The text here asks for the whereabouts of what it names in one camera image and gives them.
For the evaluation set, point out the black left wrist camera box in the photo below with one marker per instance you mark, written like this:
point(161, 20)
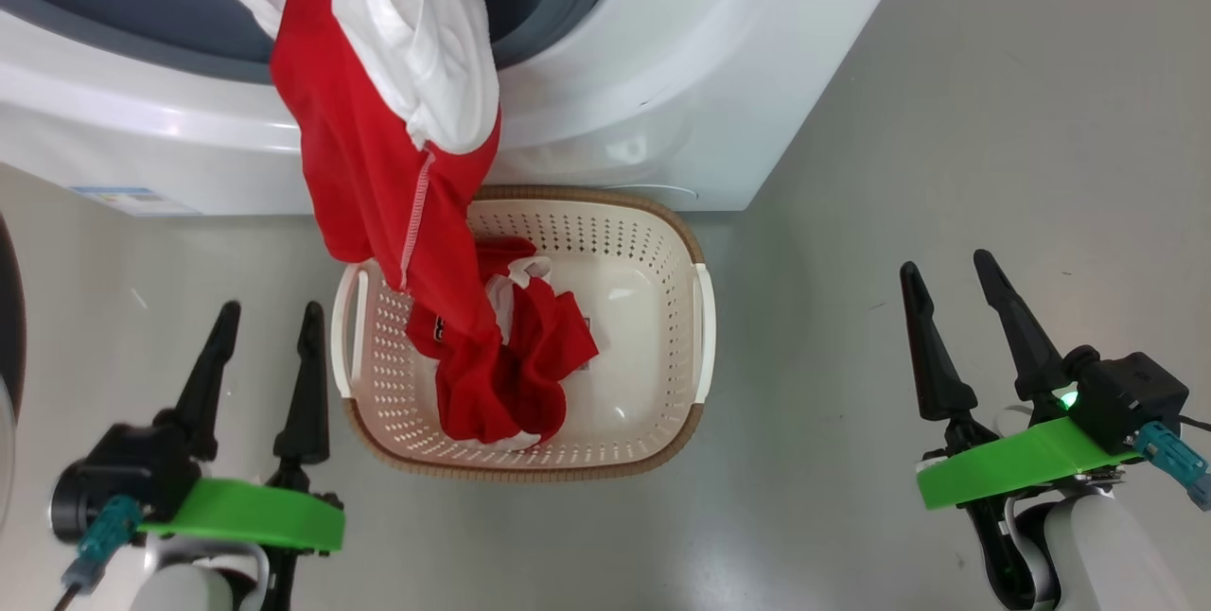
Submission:
point(123, 474)

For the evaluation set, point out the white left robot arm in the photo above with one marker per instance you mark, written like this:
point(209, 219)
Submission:
point(184, 587)

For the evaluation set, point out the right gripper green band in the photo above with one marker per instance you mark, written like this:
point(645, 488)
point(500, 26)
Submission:
point(1022, 464)

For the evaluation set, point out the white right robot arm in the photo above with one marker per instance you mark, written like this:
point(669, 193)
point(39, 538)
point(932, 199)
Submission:
point(1107, 554)

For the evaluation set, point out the round drain filter cover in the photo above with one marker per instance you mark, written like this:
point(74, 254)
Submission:
point(662, 190)

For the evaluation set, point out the red and white garment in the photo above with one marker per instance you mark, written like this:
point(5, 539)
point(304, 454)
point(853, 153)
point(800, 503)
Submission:
point(369, 148)

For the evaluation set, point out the grey rubber door gasket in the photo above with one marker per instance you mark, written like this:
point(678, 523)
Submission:
point(114, 25)

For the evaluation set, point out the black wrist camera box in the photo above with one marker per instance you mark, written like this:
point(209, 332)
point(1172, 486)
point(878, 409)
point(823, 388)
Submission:
point(1131, 393)
point(123, 474)

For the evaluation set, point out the cream basket with brown rim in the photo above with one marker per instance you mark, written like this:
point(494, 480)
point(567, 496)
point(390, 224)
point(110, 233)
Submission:
point(634, 346)

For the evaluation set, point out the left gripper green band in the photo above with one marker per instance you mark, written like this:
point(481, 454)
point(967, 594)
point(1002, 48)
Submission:
point(255, 516)

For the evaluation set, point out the blue energy label sticker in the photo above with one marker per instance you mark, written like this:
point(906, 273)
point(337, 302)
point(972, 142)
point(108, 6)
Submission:
point(132, 200)

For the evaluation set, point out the white front-load washing machine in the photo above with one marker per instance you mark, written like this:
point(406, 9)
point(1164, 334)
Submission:
point(662, 72)

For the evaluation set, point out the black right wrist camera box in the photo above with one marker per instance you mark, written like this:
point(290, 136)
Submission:
point(1131, 393)

